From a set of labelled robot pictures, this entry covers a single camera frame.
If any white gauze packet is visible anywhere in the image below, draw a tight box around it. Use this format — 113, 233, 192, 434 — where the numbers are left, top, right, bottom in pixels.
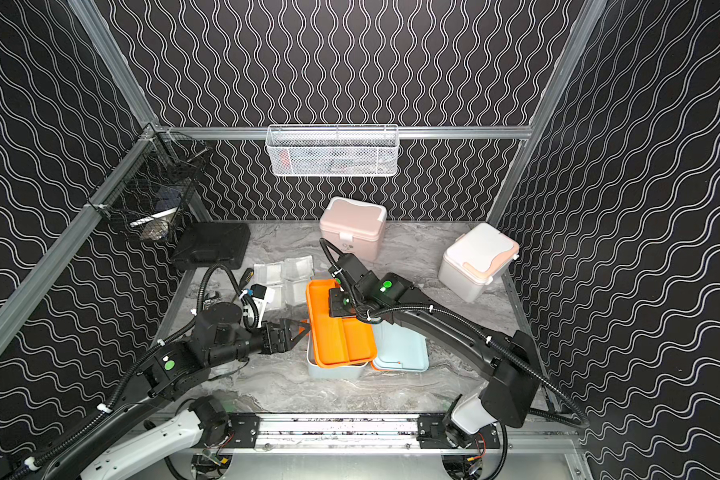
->
264, 284, 286, 311
283, 255, 314, 281
253, 262, 284, 286
284, 279, 310, 306

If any blue orange first aid box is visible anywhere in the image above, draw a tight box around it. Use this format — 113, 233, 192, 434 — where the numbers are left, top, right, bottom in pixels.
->
307, 280, 429, 380

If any white pink first aid box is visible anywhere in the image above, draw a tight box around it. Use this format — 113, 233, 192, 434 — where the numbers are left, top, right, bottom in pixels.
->
438, 223, 519, 303

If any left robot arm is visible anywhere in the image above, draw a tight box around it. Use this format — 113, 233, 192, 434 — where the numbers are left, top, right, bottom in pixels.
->
0, 264, 310, 479

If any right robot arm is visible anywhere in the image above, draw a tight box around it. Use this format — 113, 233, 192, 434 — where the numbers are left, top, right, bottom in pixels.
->
319, 238, 590, 429

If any black yellow screwdriver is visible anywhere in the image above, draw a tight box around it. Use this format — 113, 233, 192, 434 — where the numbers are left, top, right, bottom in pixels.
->
239, 267, 255, 289

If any black plastic tool case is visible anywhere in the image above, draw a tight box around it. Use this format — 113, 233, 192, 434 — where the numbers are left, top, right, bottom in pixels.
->
171, 222, 251, 271

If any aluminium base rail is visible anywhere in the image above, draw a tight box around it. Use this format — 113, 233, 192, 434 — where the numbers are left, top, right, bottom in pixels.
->
95, 411, 583, 455

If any white wire wall basket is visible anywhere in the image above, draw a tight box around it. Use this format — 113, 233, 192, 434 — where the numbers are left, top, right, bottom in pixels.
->
265, 124, 400, 177

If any black wire wall basket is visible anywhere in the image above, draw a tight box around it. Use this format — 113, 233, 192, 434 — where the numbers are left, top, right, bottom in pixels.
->
92, 126, 211, 243

